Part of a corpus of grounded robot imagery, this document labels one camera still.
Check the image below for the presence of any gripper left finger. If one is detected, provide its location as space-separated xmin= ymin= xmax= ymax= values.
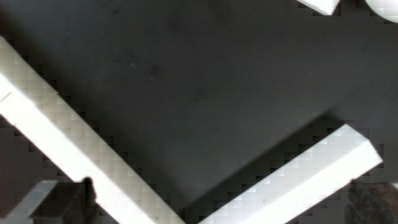
xmin=0 ymin=177 xmax=96 ymax=224

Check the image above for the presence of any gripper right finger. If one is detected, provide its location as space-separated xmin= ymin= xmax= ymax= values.
xmin=347 ymin=181 xmax=398 ymax=224

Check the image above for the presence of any white lamp bulb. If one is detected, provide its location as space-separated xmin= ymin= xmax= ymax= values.
xmin=364 ymin=0 xmax=398 ymax=23

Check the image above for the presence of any white lamp base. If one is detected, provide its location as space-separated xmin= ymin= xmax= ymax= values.
xmin=297 ymin=0 xmax=341 ymax=16

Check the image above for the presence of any white U-shaped frame wall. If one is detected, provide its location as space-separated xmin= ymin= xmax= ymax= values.
xmin=0 ymin=38 xmax=382 ymax=224

